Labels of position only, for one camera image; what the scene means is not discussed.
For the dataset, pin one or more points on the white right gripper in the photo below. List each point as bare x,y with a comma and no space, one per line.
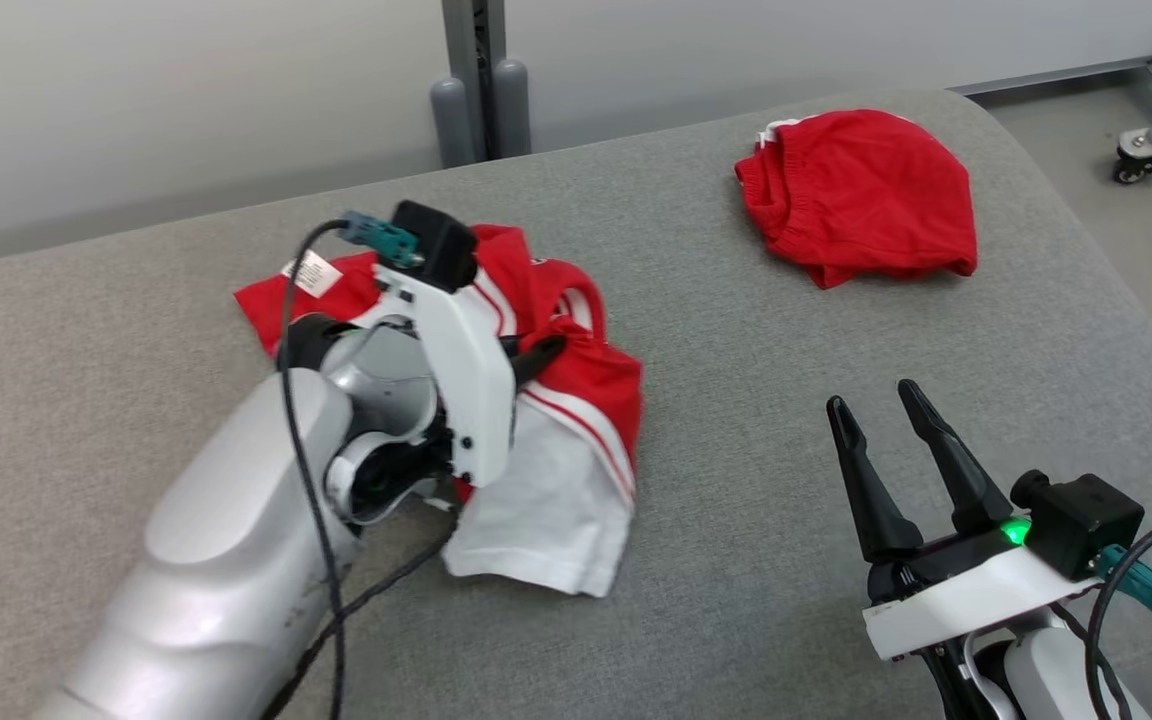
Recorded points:
956,605

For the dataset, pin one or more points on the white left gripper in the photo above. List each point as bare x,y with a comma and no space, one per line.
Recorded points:
471,390

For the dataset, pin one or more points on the red white jersey shirt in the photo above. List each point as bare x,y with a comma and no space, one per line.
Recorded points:
586,380

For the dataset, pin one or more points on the red elastic waist shorts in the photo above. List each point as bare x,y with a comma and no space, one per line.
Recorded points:
866,190

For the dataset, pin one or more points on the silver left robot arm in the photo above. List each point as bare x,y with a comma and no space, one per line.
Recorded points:
216,520

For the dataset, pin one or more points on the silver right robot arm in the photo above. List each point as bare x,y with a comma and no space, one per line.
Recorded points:
1046,685

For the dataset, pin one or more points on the black caster wheel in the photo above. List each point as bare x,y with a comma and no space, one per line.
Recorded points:
1136,165

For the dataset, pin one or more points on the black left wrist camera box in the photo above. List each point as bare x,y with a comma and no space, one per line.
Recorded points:
441,245

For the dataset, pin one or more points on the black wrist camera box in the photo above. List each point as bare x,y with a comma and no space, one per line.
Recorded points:
441,245
1086,520

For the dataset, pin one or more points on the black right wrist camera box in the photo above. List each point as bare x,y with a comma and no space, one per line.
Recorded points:
1086,520

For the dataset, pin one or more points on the grey partition post twin caps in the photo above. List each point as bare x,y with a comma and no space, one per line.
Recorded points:
451,120

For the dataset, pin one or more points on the grey partition bottom rail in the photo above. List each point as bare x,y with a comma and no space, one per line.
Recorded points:
1056,76

